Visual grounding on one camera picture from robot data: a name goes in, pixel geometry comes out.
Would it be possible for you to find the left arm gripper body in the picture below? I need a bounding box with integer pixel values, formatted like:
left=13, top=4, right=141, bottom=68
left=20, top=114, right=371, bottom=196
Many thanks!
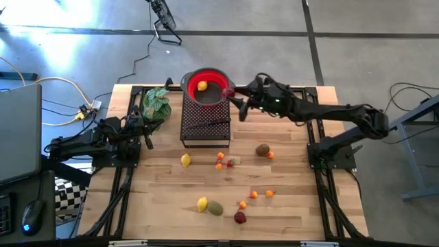
left=125, top=105, right=152, bottom=140

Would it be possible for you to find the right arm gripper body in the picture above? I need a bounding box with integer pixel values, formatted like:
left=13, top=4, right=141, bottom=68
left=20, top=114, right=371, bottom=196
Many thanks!
left=250, top=73, right=287, bottom=119

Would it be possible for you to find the brown plastic kiwi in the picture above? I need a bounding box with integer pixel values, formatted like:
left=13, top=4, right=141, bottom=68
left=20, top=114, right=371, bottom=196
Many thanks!
left=254, top=143, right=271, bottom=158

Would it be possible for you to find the red collapsible colander grey rim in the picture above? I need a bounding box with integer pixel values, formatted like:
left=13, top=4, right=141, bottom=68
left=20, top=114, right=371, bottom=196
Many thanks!
left=180, top=67, right=237, bottom=109

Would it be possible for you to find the yellow-green plastic mango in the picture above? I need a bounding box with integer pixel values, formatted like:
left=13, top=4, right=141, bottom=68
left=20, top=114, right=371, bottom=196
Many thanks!
left=206, top=200, right=224, bottom=217

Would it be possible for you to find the green leafy potted plant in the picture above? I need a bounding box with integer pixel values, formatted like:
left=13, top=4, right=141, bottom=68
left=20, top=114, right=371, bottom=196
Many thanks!
left=142, top=86, right=172, bottom=121

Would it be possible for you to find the black perforated metal shelf rack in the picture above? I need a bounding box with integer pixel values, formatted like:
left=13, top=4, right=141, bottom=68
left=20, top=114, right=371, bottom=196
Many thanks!
left=179, top=92, right=233, bottom=149

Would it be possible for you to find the grey power strip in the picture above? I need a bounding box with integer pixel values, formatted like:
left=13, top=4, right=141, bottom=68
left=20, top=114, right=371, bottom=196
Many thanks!
left=78, top=99, right=103, bottom=121

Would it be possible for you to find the black white checkered board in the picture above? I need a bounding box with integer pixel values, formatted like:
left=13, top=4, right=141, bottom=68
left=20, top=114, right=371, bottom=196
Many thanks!
left=54, top=177, right=89, bottom=220

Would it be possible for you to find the black floor fan stand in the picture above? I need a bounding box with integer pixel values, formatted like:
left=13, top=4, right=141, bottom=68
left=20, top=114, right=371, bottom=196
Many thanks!
left=145, top=0, right=182, bottom=46

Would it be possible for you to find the black desk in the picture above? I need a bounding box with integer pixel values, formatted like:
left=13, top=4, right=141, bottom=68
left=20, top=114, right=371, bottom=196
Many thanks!
left=0, top=169, right=58, bottom=244

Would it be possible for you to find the black computer mouse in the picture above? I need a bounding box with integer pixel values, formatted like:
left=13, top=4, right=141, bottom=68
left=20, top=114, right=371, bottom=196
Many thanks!
left=21, top=200, right=45, bottom=237

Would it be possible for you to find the blue-grey metal stand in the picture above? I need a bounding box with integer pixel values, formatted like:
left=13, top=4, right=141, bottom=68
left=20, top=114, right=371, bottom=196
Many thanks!
left=389, top=94, right=439, bottom=202

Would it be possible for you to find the black computer keyboard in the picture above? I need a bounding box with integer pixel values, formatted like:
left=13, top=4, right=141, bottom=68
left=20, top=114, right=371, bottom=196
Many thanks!
left=0, top=193, right=14, bottom=237

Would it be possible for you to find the black aluminium rig frame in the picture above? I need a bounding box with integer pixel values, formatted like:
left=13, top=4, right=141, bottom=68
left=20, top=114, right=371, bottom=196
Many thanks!
left=77, top=84, right=370, bottom=241

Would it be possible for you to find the yellow cable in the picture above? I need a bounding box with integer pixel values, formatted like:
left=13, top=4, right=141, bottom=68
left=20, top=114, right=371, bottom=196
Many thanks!
left=0, top=56, right=93, bottom=127

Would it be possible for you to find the white frame bracket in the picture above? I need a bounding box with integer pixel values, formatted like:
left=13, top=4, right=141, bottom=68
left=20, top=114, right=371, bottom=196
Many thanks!
left=108, top=239, right=148, bottom=247
left=300, top=241, right=340, bottom=247

